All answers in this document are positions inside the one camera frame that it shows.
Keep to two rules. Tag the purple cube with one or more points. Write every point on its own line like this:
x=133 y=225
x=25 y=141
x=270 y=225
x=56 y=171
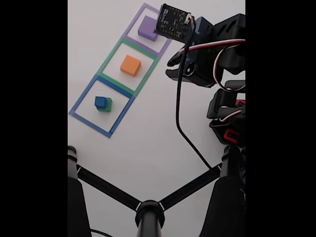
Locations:
x=145 y=29

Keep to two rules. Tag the orange cube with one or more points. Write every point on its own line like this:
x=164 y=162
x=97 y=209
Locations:
x=130 y=64

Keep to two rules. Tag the green cube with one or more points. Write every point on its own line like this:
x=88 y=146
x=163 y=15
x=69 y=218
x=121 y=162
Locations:
x=108 y=105

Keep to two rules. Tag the small blue cube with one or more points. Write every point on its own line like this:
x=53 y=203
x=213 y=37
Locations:
x=100 y=101

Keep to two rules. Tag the black tripod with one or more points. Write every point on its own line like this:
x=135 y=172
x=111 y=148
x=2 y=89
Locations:
x=149 y=217

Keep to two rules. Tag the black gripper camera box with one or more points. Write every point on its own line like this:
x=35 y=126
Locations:
x=175 y=22

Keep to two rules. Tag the purple square frame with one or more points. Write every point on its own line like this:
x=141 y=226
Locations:
x=132 y=24

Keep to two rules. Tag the green square frame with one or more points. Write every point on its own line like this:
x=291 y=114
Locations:
x=108 y=59

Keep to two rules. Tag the blue square frame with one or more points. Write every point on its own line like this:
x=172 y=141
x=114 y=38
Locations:
x=81 y=98

